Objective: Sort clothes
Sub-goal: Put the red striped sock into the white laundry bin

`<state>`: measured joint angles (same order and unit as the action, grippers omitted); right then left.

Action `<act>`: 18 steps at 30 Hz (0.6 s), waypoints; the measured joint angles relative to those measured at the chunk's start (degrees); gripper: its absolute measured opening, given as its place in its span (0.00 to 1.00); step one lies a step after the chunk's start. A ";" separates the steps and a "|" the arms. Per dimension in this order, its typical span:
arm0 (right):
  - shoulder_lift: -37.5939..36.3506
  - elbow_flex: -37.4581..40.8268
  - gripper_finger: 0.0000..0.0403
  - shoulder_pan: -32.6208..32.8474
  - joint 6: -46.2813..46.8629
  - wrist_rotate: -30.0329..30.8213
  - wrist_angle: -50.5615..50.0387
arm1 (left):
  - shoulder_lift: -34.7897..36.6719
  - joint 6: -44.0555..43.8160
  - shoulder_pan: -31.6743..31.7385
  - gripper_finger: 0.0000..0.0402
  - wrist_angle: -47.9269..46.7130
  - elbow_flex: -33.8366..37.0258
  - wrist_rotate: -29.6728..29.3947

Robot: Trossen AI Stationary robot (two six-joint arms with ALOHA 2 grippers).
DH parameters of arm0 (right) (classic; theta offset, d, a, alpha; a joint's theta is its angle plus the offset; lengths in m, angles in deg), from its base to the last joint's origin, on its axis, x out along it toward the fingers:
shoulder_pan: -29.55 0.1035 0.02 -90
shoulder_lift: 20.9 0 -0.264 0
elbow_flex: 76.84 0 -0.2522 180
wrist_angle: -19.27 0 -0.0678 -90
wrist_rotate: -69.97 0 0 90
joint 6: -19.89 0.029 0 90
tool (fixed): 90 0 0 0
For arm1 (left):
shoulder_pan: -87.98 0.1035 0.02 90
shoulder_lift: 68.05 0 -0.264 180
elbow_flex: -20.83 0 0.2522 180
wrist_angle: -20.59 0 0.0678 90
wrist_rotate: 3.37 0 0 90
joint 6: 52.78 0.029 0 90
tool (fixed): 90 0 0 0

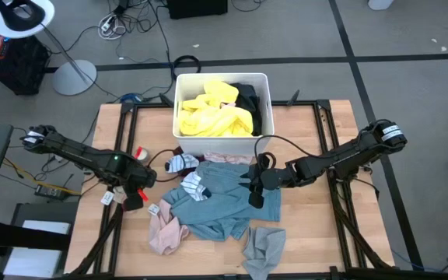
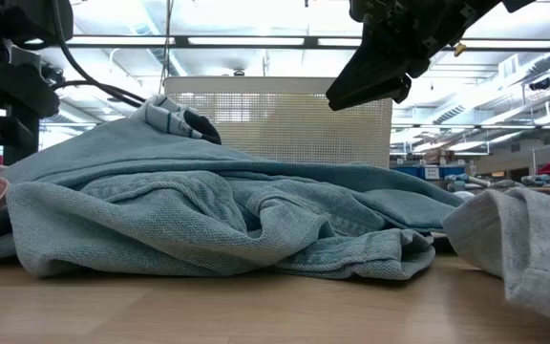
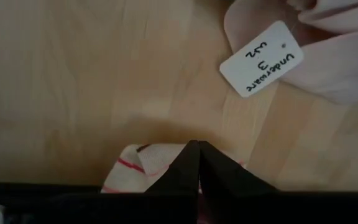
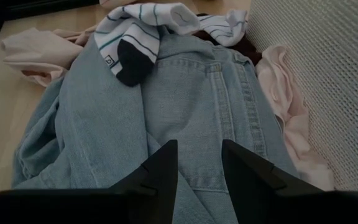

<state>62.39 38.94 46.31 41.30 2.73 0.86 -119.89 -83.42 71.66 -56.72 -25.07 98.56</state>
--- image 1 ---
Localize light blue denim garment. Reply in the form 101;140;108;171
161;160;282;242

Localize white power strip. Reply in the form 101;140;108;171
98;13;128;40

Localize coiled black cable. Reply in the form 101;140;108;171
170;54;203;83

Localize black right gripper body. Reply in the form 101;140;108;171
248;163;289;209

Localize black power adapter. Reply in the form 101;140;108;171
33;184;70;201

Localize white navy striped garment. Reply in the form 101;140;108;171
164;152;200;174
180;170;212;202

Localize white perforated plastic basket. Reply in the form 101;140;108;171
172;72;275;156

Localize black aluminium table frame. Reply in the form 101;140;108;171
66;89;398;280

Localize black equipment case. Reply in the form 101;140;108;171
0;33;51;96

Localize white floor lamp stand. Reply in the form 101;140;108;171
0;0;98;96

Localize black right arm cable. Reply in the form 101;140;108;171
254;134;326;172

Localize white floor object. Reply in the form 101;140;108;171
367;0;396;11

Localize maroon garment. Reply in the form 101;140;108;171
171;145;205;178

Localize light grey garment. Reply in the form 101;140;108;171
241;226;287;280

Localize yellow garment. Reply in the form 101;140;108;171
178;79;254;138

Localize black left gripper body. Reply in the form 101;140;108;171
121;163;158;212

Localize blue cable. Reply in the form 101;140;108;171
121;92;144;104

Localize dark charcoal elastic-waist shorts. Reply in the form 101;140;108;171
229;82;264;137

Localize black box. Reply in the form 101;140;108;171
166;0;229;20

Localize pale pink white garment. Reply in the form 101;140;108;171
202;151;254;166

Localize grey cabinet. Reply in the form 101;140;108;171
0;201;79;280

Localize tape roll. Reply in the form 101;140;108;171
134;147;150;163

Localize light pink garment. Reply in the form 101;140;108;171
148;198;191;257

